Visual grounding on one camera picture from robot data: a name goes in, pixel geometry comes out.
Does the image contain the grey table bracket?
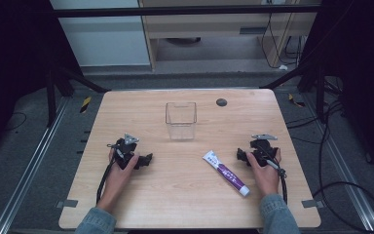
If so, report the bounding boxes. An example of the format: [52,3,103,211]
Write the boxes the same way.
[55,199,79,210]
[300,199,325,210]

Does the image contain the clear plastic square container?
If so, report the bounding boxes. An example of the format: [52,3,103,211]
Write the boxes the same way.
[165,101,199,141]

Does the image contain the light wooden desk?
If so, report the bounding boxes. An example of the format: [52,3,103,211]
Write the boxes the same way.
[137,0,320,71]

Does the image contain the person's left hand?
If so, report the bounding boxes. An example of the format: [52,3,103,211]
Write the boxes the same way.
[96,149,141,215]

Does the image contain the black horizontal metal bar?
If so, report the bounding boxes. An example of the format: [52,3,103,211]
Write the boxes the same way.
[49,3,323,20]

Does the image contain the left hand-held gripper black cable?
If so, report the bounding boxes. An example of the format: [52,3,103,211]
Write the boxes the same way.
[95,143,122,206]

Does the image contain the white cabinet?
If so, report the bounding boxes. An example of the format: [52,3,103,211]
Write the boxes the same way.
[49,0,153,68]

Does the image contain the hand-held gripper black cable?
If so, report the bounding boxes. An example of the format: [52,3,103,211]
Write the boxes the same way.
[262,149,289,206]
[95,143,122,206]

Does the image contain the aluminium floor rail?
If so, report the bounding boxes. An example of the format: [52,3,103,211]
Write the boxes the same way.
[303,92,374,233]
[0,97,71,234]

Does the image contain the thin black floor cable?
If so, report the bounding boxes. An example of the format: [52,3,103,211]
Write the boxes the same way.
[2,111,28,133]

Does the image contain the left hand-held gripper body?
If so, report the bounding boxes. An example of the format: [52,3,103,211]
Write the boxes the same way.
[107,133,145,171]

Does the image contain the black looped floor cable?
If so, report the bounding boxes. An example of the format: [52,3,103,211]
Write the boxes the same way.
[285,76,374,234]

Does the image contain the person's right hand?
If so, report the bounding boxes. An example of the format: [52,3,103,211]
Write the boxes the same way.
[245,148,282,198]

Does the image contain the white and purple toothpaste tube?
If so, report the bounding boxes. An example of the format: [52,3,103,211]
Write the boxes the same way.
[202,149,252,198]

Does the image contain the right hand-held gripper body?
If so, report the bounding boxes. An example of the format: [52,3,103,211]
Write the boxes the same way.
[248,133,281,169]

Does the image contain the black metal stand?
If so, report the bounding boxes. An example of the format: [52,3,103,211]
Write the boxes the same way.
[44,62,112,129]
[258,61,327,125]

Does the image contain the right hand-held gripper black cable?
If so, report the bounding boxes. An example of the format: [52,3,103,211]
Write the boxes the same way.
[262,149,289,206]

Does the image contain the black hanging cables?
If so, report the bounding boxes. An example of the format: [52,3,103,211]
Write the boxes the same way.
[260,12,306,70]

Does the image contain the dark curtain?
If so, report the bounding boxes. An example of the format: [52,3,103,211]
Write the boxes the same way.
[0,0,83,160]
[296,0,374,183]

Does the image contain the yellow and black striped tape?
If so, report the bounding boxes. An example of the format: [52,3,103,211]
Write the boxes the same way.
[287,93,307,108]
[79,96,93,114]

